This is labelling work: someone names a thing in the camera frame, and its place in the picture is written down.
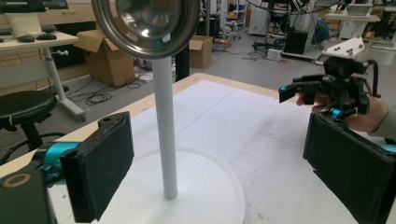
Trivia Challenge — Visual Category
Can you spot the small open cardboard box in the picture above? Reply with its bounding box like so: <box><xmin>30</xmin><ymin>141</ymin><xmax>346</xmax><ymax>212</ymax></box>
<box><xmin>189</xmin><ymin>35</ymin><xmax>214</xmax><ymax>69</ymax></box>

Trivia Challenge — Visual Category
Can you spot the white power strip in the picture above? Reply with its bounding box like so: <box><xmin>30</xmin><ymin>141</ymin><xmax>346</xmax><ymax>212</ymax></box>
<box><xmin>136</xmin><ymin>73</ymin><xmax>154</xmax><ymax>83</ymax></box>

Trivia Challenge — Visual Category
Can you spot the black round stool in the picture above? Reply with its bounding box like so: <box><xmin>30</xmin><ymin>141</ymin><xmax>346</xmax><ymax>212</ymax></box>
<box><xmin>0</xmin><ymin>90</ymin><xmax>59</xmax><ymax>153</ymax></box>

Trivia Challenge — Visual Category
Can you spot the small white box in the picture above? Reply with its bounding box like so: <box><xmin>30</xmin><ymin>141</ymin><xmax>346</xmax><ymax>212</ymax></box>
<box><xmin>266</xmin><ymin>48</ymin><xmax>283</xmax><ymax>62</ymax></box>

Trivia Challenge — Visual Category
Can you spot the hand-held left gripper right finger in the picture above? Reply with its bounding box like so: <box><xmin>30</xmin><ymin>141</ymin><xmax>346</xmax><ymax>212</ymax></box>
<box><xmin>303</xmin><ymin>112</ymin><xmax>396</xmax><ymax>224</ymax></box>

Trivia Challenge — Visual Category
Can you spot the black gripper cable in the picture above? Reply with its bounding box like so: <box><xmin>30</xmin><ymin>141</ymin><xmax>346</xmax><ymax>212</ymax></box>
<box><xmin>362</xmin><ymin>59</ymin><xmax>382</xmax><ymax>99</ymax></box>

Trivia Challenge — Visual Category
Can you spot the black floor cable coil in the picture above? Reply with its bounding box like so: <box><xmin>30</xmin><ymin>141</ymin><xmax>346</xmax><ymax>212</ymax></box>
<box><xmin>66</xmin><ymin>78</ymin><xmax>143</xmax><ymax>106</ymax></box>

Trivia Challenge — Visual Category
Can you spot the white desk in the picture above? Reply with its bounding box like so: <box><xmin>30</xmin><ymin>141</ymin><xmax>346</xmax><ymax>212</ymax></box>
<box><xmin>0</xmin><ymin>31</ymin><xmax>88</xmax><ymax>122</ymax></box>

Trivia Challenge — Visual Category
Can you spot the shiny metal bowl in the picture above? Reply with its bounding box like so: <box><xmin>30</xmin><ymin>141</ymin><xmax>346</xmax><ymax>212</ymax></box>
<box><xmin>91</xmin><ymin>0</ymin><xmax>201</xmax><ymax>60</ymax></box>

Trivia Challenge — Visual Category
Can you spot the white gridded table mat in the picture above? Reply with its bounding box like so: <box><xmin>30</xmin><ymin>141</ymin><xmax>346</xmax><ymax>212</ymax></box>
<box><xmin>46</xmin><ymin>79</ymin><xmax>396</xmax><ymax>224</ymax></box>

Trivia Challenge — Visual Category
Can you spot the white work table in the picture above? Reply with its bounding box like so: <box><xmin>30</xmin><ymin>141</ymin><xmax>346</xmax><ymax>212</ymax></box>
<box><xmin>325</xmin><ymin>12</ymin><xmax>381</xmax><ymax>40</ymax></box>

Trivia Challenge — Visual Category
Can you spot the white pole stand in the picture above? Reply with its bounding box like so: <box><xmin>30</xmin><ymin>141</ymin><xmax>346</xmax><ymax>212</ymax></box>
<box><xmin>92</xmin><ymin>55</ymin><xmax>247</xmax><ymax>224</ymax></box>

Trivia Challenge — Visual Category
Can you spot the white shelf cart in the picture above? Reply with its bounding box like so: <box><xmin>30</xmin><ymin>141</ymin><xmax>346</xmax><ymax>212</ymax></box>
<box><xmin>225</xmin><ymin>0</ymin><xmax>247</xmax><ymax>31</ymax></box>

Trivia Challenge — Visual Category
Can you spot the black equipment case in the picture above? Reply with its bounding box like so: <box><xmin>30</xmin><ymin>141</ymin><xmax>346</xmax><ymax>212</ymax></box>
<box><xmin>283</xmin><ymin>30</ymin><xmax>309</xmax><ymax>54</ymax></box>

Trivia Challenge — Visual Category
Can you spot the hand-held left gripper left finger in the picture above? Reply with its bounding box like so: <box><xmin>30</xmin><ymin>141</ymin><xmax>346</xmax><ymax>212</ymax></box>
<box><xmin>34</xmin><ymin>111</ymin><xmax>134</xmax><ymax>224</ymax></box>

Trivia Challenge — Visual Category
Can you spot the large open cardboard box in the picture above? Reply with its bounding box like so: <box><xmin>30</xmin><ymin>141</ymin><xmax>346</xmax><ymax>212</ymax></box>
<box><xmin>73</xmin><ymin>29</ymin><xmax>136</xmax><ymax>88</ymax></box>

